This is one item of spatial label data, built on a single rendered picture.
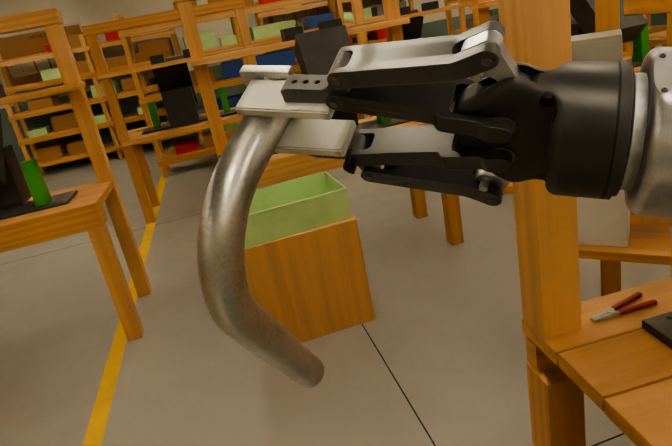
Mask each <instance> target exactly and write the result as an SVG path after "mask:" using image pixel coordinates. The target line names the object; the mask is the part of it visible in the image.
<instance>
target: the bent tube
mask: <svg viewBox="0 0 672 446"><path fill-rule="evenodd" d="M239 73H240V75H241V77H242V79H243V81H244V83H245V85H246V87H247V86H248V85H249V83H250V81H251V80H252V79H256V80H286V79H287V77H288V76H290V75H293V74H295V73H294V70H293V68H292V66H272V65H243V66H242V68H241V69H240V71H239ZM290 119H292V118H283V117H265V116H246V115H244V116H243V118H242V120H241V121H240V123H239V125H238V127H237V128H236V130H235V132H234V134H233V135H232V137H231V139H230V141H229V142H228V144H227V146H226V148H225V150H224V151H223V153H222V155H221V157H220V158H219V160H218V162H217V164H216V166H215V169H214V171H213V173H212V176H211V178H210V181H209V184H208V187H207V190H206V193H205V197H204V201H203V205H202V209H201V215H200V221H199V228H198V239H197V264H198V274H199V281H200V286H201V290H202V294H203V297H204V301H205V303H206V306H207V308H208V311H209V313H210V315H211V316H212V318H213V320H214V321H215V323H216V324H217V326H218V327H219V328H220V329H221V330H222V331H223V332H224V333H225V334H226V335H227V336H228V337H230V338H231V339H233V340H234V341H235V342H237V343H238V344H240V345H241V346H243V347H244V348H246V349H247V350H249V351H250V352H252V353H253V354H255V355H256V356H258V357H259V358H260V359H262V360H263V361H265V362H266V363H268V364H269V365H271V366H272V367H274V368H275V369H277V370H278V371H280V372H281V373H283V374H284V375H285V376H287V377H288V378H290V379H291V380H293V381H294V382H296V383H297V384H299V385H300V386H302V387H304V388H312V387H314V386H316V385H317V384H319V383H320V381H321V380H322V378H323V376H324V365H323V363H322V361H321V360H320V359H319V358H318V357H317V356H316V355H315V354H313V353H312V352H311V351H310V350H309V349H308V348H307V347H306V346H304V345H303V344H302V343H301V342H300V341H299V340H298V339H297V338H296V337H294V336H293V335H292V334H291V333H290V332H289V331H288V330H287V329H285V328H284V327H283V326H282V325H281V324H280V323H279V322H278V321H276V320H275V319H274V318H273V317H272V316H271V315H270V314H269V313H267V312H266V311H265V310H264V309H263V308H262V307H261V306H260V305H259V304H257V303H256V301H255V300H254V298H253V296H252V294H251V292H250V289H249V286H248V282H247V277H246V270H245V236H246V228H247V222H248V216H249V212H250V207H251V204H252V200H253V197H254V194H255V191H256V188H257V186H258V183H259V181H260V179H261V177H262V175H263V173H264V171H265V169H266V167H267V165H268V163H269V161H270V159H271V157H272V155H273V153H274V151H275V149H276V147H277V145H278V143H279V141H280V139H281V137H282V135H283V133H284V131H285V129H286V127H287V125H288V123H289V121H290Z"/></svg>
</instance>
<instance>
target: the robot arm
mask: <svg viewBox="0 0 672 446"><path fill-rule="evenodd" d="M504 34H505V27H504V25H503V24H502V23H500V22H498V21H489V22H486V23H484V24H481V25H479V26H477V27H475V28H472V29H470V30H468V31H465V32H463V33H461V34H456V35H447V36H438V37H428V38H419V39H409V40H400V41H391V42H381V43H372V44H363V45H353V46H345V47H342V48H341V49H340V50H339V52H338V54H337V56H336V58H335V61H334V63H333V65H332V67H331V69H330V71H329V73H328V75H312V74H308V75H307V74H302V75H301V74H293V75H290V76H288V77H287V79H286V80H256V79H252V80H251V81H250V83H249V85H248V86H247V88H246V90H245V92H244V93H243V95H242V97H241V98H240V100H239V102H238V104H237V105H236V107H235V110H236V111H237V113H238V115H246V116H265V117H283V118H292V119H290V121H289V123H288V125H287V127H286V129H285V131H284V133H283V135H282V137H281V139H280V141H279V143H278V145H277V147H276V149H275V151H274V153H289V154H305V155H310V156H313V157H316V158H330V159H345V162H344V164H343V169H344V170H345V171H346V172H348V173H350V174H354V173H355V171H356V168H357V166H358V167H359V168H360V169H361V170H362V172H361V178H362V179H363V180H365V181H368V182H373V183H379V184H386V185H393V186H399V187H406V188H412V189H419V190H425V191H432V192H438V193H445V194H452V195H458V196H465V197H468V198H471V199H473V200H476V201H479V202H482V203H484V204H487V205H490V206H497V205H500V204H501V202H502V196H503V190H504V189H505V188H506V187H507V186H508V185H509V183H510V182H523V181H527V180H534V179H540V180H544V181H545V186H546V189H547V190H548V192H549V193H551V194H553V195H561V196H572V197H583V198H595V199H606V200H610V199H611V197H612V196H613V197H615V196H617V195H618V193H619V191H620V190H624V194H625V202H626V205H627V208H628V209H629V210H630V211H631V212H632V213H633V214H636V215H639V216H649V217H659V218H670V219H672V47H657V48H653V49H652V50H651V51H650V52H649V53H648V54H647V55H646V56H645V58H644V60H643V63H642V65H641V68H640V71H639V73H634V68H633V66H632V65H628V63H627V61H568V62H565V63H563V64H561V65H560V66H559V67H558V68H555V69H549V70H548V69H541V68H538V67H535V66H532V65H530V64H528V63H523V62H515V61H514V59H513V57H512V56H511V54H510V53H509V51H508V49H507V48H506V46H505V44H504V43H503V39H504ZM469 77H470V78H471V79H468V78H469ZM482 77H484V78H483V79H482ZM455 100H456V102H455V106H454V110H453V112H452V108H453V104H454V101H455ZM335 110H338V111H345V112H352V113H359V114H366V115H373V116H380V117H386V118H393V119H400V120H407V121H414V122H421V123H428V124H433V125H422V126H405V127H389V128H372V129H359V130H357V131H356V133H355V134H354V132H355V129H356V127H357V126H356V123H355V121H354V120H335V119H332V116H333V114H334V112H335ZM381 165H385V166H384V169H381Z"/></svg>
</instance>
